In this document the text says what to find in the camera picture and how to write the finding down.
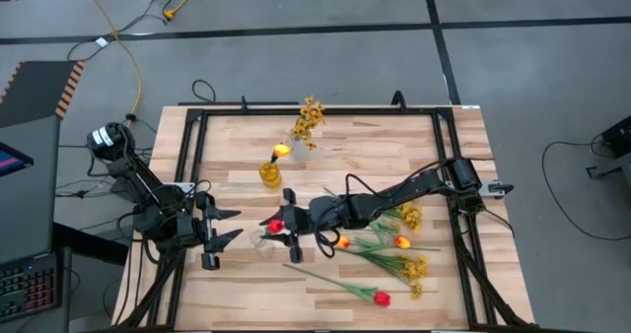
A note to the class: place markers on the amber glass vase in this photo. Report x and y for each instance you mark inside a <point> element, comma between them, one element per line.
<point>270,175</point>

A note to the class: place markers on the backlit computer keyboard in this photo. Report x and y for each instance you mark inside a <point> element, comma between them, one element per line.
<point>27,288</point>

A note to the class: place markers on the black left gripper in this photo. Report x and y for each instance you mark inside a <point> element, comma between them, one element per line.
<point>185,232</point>

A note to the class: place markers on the black floor equipment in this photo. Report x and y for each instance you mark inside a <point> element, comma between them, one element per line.
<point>618,136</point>

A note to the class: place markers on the green leafy stems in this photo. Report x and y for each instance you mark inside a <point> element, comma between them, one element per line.
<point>414,269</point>

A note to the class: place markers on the yellow artificial daffodil bunch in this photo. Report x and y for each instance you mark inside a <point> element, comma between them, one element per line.
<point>309,118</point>
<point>410,216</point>

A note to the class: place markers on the clear smooth glass carafe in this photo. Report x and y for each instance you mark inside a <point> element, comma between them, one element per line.
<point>261,249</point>

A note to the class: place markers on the black computer monitor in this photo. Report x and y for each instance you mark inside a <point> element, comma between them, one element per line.
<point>12,159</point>

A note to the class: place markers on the clear ribbed glass vase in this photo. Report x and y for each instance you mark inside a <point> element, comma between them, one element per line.
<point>301,152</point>

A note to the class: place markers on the black frame clamp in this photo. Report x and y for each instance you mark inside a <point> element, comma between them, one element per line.
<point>243,104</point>
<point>398,99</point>

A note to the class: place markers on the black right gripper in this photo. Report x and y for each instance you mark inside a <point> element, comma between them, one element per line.
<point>320,215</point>

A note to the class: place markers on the black metal rig frame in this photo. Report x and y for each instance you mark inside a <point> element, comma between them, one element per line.
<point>345,111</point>

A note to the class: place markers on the grey desk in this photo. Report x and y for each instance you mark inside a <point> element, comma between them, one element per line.
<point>29,215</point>

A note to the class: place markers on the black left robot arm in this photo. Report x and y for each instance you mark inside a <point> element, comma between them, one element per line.
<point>143,185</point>

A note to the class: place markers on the long green stem foreground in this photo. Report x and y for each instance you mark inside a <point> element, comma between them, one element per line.
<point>382,299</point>

